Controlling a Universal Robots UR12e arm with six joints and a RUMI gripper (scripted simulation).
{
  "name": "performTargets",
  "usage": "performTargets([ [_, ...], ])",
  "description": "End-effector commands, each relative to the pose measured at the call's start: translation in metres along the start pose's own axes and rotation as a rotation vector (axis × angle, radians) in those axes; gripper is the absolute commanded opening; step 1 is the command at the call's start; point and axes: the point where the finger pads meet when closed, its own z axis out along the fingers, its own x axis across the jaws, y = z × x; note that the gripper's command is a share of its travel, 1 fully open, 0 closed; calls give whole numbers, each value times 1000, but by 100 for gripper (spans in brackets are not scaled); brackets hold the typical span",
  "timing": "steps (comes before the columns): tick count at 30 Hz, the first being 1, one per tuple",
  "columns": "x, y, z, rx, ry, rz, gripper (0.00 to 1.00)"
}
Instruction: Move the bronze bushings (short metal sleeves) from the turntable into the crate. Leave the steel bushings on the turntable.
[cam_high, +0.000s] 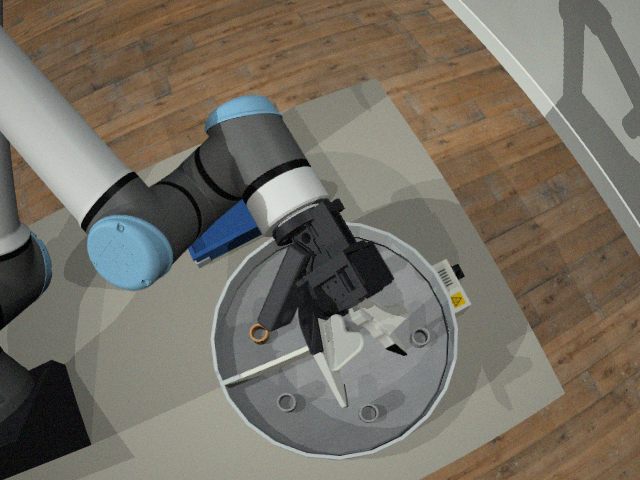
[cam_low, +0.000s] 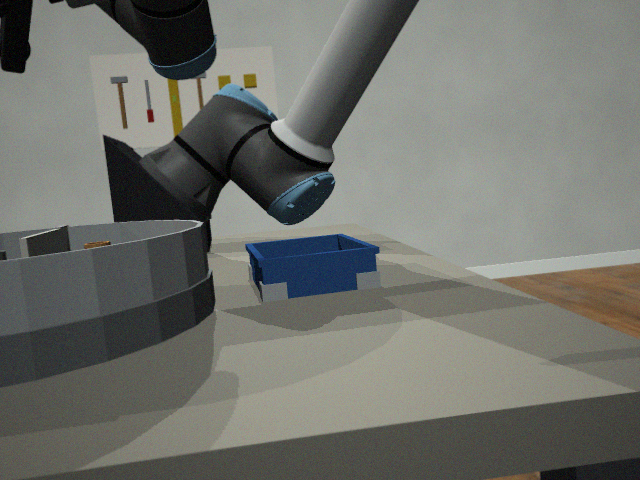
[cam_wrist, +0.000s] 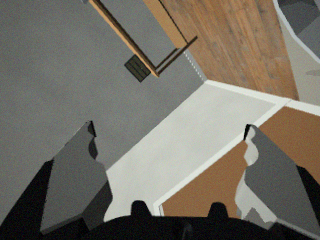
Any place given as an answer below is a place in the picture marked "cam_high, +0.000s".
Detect grey metal bushing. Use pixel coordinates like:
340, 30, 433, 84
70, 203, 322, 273
277, 393, 297, 412
359, 404, 379, 423
410, 327, 430, 348

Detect bronze bushing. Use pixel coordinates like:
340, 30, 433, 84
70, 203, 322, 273
250, 324, 270, 344

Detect blue crate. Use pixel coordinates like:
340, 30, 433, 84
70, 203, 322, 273
188, 200, 262, 267

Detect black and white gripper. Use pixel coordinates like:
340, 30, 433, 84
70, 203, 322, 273
273, 199, 409, 408

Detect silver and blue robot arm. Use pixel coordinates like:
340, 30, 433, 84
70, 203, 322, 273
0, 0, 330, 332

